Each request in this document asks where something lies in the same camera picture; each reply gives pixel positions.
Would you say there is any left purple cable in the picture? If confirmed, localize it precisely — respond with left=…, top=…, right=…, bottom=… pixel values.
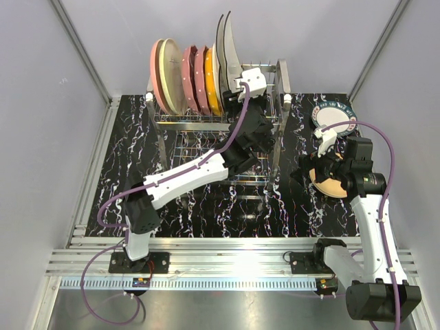
left=80, top=80, right=251, bottom=326

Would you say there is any pink round plate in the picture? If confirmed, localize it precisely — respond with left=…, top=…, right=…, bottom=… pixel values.
left=150, top=39, right=172, bottom=115

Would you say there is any pink dotted plate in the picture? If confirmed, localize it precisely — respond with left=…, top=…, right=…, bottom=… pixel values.
left=194, top=45, right=211, bottom=116
left=181, top=45, right=200, bottom=113

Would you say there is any cream round plate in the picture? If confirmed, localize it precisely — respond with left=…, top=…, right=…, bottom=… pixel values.
left=159, top=38, right=187, bottom=116

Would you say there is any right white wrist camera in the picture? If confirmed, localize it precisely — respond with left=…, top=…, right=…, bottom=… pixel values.
left=313, top=126, right=338, bottom=158

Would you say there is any square black-rimmed plate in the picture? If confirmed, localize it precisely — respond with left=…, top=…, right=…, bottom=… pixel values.
left=223, top=11, right=243, bottom=93
left=216, top=14, right=228, bottom=105

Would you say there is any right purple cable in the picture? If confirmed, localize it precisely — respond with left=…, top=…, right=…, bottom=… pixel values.
left=285, top=120, right=403, bottom=330

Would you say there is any right aluminium frame post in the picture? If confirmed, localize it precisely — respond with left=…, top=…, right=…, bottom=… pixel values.
left=363, top=0, right=412, bottom=72

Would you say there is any pink dotted plate left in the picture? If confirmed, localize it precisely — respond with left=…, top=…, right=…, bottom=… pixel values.
left=181, top=45, right=200, bottom=113

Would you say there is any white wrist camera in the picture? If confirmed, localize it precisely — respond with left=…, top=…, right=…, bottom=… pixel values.
left=234, top=67, right=267, bottom=99
left=313, top=126, right=338, bottom=158

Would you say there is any black mounting plate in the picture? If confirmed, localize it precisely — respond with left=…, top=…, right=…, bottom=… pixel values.
left=289, top=252, right=335, bottom=276
left=109, top=252, right=171, bottom=274

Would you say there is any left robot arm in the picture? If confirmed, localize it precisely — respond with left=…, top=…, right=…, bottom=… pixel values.
left=123, top=85, right=274, bottom=273

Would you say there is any aluminium frame post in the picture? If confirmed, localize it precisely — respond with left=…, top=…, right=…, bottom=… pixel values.
left=48, top=0, right=113, bottom=107
left=363, top=0, right=412, bottom=72

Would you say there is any right small circuit board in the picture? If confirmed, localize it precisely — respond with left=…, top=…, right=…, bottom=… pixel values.
left=316, top=277, right=339, bottom=295

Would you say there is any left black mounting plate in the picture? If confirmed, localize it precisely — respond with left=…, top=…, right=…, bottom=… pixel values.
left=109, top=252, right=171, bottom=274

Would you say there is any left aluminium frame post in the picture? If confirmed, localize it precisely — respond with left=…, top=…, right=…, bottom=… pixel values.
left=48, top=0, right=113, bottom=107

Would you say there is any small circuit board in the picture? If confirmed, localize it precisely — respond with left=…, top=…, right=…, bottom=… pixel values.
left=133, top=277, right=151, bottom=288
left=316, top=277, right=339, bottom=295

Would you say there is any white plate behind yellow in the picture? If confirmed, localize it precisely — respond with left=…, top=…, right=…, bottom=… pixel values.
left=212, top=43, right=221, bottom=107

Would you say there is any stainless steel dish rack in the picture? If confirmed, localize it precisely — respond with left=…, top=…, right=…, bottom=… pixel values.
left=145, top=59, right=292, bottom=186

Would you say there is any pink dotted plate right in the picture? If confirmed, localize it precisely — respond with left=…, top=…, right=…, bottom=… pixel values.
left=194, top=45, right=211, bottom=116

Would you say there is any purple cable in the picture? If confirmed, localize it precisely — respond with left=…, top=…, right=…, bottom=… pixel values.
left=285, top=120, right=403, bottom=330
left=80, top=80, right=251, bottom=326

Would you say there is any beige tan round plate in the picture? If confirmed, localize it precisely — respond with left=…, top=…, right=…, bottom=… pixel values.
left=310, top=178, right=347, bottom=199

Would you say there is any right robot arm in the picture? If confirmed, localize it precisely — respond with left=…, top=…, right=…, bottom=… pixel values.
left=291, top=137, right=421, bottom=325

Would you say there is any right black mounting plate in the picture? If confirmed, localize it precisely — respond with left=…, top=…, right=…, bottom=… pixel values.
left=289, top=252, right=335, bottom=276

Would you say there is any left small circuit board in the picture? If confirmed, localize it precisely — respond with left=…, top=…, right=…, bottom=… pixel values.
left=133, top=277, right=151, bottom=288

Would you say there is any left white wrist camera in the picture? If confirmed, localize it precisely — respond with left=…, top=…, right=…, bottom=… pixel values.
left=234, top=67, right=267, bottom=99

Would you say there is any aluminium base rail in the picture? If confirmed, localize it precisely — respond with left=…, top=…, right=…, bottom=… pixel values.
left=44, top=236, right=413, bottom=292

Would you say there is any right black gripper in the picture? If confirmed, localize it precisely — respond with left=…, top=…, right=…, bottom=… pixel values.
left=290, top=140, right=351, bottom=188

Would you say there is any yellow dotted plate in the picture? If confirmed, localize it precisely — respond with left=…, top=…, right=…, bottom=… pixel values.
left=204, top=48, right=222, bottom=116

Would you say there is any teal-rimmed lettered plate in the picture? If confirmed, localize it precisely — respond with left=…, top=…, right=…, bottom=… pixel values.
left=311, top=101, right=358, bottom=127

